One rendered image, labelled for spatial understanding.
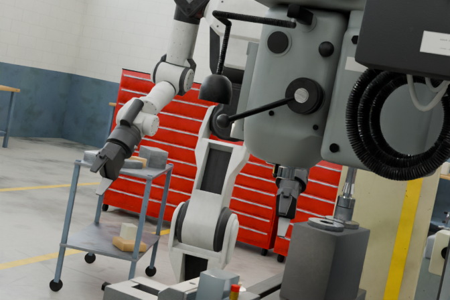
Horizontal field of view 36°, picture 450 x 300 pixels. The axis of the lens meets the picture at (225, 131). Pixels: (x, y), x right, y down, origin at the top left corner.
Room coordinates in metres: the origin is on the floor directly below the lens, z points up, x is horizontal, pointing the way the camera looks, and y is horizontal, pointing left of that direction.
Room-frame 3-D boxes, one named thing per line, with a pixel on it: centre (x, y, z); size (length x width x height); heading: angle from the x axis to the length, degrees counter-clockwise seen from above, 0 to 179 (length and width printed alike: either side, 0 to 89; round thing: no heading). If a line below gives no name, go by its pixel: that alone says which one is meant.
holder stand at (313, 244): (1.76, -0.31, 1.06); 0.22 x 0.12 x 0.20; 148
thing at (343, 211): (1.80, -0.34, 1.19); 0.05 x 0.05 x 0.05
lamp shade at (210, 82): (1.54, 0.04, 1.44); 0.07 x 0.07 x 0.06
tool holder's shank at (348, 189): (1.80, -0.34, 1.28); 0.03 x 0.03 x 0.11
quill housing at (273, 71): (1.47, -0.14, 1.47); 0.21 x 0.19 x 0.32; 155
